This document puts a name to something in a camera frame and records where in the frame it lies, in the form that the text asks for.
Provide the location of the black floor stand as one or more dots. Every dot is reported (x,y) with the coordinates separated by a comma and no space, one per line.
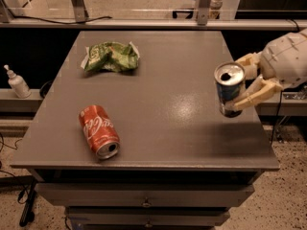
(28,215)

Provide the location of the red coca-cola can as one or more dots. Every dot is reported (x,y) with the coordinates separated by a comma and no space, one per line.
(99,132)

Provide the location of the lower drawer knob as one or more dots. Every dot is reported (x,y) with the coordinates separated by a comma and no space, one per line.
(148,224)

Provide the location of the upper drawer knob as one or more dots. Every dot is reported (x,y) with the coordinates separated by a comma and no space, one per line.
(146,203)

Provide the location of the metal frame post right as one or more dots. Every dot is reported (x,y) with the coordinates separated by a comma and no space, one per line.
(203,7)

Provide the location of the metal frame post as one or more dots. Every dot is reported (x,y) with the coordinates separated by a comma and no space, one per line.
(203,7)
(80,11)

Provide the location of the green crumpled chip bag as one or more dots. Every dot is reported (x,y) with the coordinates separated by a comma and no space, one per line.
(111,56)

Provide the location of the drawer knob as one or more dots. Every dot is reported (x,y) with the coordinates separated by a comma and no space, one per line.
(146,203)
(148,224)

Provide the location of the metal frame post left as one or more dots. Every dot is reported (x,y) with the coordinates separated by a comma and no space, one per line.
(80,11)

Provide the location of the white pump bottle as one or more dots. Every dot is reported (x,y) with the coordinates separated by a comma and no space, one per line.
(18,84)

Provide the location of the grey drawer cabinet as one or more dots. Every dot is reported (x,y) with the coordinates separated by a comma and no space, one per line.
(176,148)

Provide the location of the silver blue redbull can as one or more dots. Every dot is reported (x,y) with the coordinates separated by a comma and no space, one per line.
(230,79)

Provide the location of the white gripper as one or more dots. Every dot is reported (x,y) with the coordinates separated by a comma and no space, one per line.
(284,61)

